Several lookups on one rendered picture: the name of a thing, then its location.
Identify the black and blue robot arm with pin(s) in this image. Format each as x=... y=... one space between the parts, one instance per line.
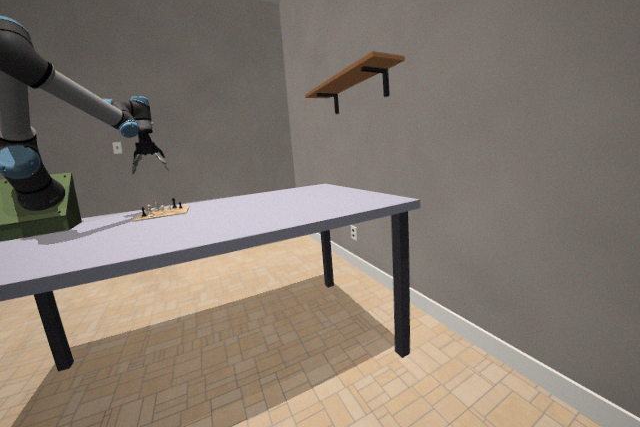
x=21 y=165

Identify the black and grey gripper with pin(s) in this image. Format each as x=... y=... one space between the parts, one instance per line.
x=146 y=148

